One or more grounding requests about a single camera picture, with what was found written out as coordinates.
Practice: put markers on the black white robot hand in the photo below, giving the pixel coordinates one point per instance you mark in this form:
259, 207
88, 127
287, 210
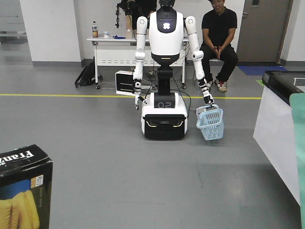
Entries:
208, 98

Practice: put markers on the light blue plastic basket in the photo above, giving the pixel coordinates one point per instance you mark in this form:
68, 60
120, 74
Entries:
210, 121

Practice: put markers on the teal goji berry pouch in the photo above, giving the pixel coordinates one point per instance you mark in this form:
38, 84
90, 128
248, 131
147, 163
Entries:
297, 103

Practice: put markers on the black Franzzi cookie box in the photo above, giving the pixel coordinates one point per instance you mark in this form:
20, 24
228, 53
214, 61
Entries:
25, 188

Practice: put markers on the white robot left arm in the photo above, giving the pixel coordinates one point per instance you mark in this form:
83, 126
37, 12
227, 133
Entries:
142, 23

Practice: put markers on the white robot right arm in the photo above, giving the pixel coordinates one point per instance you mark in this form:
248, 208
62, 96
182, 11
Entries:
197, 54

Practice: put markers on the white robot mobile base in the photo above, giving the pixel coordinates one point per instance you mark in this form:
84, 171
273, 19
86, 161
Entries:
164, 117

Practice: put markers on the seated person in black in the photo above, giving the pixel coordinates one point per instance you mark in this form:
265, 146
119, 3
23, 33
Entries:
218, 27

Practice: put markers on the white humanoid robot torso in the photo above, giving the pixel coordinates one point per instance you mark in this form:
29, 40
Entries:
165, 38

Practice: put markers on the white black charger box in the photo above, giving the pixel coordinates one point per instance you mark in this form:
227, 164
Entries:
124, 83

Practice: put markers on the white folding table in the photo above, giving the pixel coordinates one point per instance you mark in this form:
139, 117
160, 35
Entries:
121, 52

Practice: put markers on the black backpack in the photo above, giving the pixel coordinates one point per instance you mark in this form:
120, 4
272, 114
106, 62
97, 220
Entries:
87, 76

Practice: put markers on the tea drink bottle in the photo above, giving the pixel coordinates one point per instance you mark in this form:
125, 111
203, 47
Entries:
94, 28

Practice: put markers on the person holding camera rig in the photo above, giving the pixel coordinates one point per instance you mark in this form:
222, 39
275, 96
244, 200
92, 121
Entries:
133, 9

